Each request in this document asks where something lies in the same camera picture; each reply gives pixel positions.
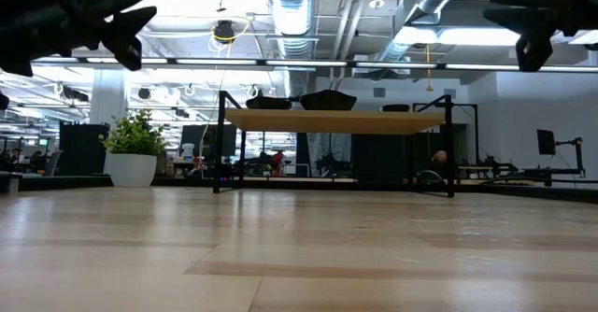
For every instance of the black dome ceiling device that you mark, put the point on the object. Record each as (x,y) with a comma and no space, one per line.
(224,32)

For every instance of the black monitor on arm stand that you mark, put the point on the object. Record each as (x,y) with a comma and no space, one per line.
(545,142)

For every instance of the grey office chair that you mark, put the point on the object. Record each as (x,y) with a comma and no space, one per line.
(53,159)

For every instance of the black wavy square mini plate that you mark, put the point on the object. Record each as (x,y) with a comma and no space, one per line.
(327,101)

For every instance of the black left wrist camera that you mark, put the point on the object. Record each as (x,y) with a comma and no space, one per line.
(130,55)

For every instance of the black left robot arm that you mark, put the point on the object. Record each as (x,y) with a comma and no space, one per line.
(11,46)

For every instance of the white plastic bottle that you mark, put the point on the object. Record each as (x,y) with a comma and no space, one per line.
(188,153)

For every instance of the black leaf-shaped mini plate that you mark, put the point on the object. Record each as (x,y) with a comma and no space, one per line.
(268,103)

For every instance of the black background cabinet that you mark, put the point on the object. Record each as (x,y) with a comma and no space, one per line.
(380,155)

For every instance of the long linear ceiling light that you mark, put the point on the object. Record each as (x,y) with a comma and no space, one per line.
(303,63)

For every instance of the black teardrop mini plate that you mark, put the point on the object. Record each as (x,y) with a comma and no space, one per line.
(395,109)

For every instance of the person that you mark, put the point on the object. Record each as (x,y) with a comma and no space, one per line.
(439,156)

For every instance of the black office partition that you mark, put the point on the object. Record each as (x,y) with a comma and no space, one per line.
(83,146)

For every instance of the wooden riser shelf black legs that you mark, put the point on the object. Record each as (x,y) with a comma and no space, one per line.
(327,121)

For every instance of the green plant in white pot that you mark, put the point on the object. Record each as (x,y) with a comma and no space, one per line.
(133,162)

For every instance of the red background object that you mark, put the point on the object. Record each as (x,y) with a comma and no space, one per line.
(278,161)

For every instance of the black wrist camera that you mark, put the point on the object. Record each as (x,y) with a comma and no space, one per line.
(130,55)
(534,54)

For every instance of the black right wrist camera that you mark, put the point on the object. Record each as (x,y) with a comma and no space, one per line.
(534,54)

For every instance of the black computer monitor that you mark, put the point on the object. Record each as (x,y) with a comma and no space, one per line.
(189,137)

